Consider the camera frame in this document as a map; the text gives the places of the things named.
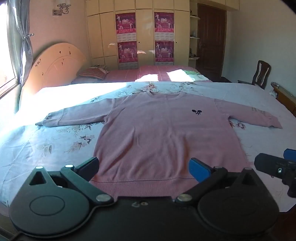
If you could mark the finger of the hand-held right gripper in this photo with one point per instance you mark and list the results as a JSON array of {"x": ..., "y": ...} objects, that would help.
[
  {"x": 291, "y": 154},
  {"x": 269, "y": 163}
]

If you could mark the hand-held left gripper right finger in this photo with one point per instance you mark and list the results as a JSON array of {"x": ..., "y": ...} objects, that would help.
[{"x": 198, "y": 169}]

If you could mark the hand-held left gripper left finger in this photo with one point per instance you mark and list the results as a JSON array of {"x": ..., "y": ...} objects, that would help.
[{"x": 90, "y": 167}]

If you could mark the pink sweater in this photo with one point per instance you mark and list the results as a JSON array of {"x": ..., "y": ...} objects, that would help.
[{"x": 161, "y": 129}]

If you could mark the floral bedsheet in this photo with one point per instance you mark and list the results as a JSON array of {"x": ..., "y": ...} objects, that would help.
[{"x": 46, "y": 143}]

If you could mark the brown wooden furniture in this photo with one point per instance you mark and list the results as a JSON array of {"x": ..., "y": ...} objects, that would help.
[{"x": 286, "y": 96}]

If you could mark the dark wooden chair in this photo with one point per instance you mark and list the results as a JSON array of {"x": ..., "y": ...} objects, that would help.
[{"x": 261, "y": 74}]

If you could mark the striped pillow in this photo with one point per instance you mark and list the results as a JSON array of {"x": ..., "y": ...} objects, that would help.
[{"x": 92, "y": 73}]

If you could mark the folded green white cloth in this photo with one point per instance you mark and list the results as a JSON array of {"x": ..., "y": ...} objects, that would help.
[{"x": 196, "y": 75}]

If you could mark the white patterned pillow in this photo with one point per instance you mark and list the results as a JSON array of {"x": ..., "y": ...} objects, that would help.
[{"x": 101, "y": 67}]

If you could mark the cream wooden headboard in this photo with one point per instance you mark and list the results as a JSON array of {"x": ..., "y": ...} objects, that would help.
[{"x": 55, "y": 67}]

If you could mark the pink checked bed cover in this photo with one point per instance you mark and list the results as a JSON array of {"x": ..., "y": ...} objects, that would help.
[{"x": 152, "y": 73}]

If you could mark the magenta calendar poster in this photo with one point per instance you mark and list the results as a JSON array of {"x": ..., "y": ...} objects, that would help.
[
  {"x": 164, "y": 25},
  {"x": 127, "y": 54},
  {"x": 125, "y": 26},
  {"x": 164, "y": 52}
]

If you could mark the dark brown wooden door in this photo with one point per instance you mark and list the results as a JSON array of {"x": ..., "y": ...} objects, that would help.
[{"x": 211, "y": 44}]

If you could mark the cream corner shelves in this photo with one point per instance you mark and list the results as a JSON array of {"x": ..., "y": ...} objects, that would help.
[{"x": 193, "y": 38}]

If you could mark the grey patterned curtain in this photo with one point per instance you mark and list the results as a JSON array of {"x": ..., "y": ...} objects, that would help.
[{"x": 24, "y": 46}]

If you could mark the cream wardrobe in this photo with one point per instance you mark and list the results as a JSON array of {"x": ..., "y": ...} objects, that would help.
[{"x": 143, "y": 34}]

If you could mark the window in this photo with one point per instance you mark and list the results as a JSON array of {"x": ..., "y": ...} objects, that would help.
[{"x": 7, "y": 51}]

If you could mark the cream overhead cabinet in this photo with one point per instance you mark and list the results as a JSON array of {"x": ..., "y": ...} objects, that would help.
[{"x": 231, "y": 4}]

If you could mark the wall lamp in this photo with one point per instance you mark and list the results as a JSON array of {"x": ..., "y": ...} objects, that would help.
[{"x": 62, "y": 8}]

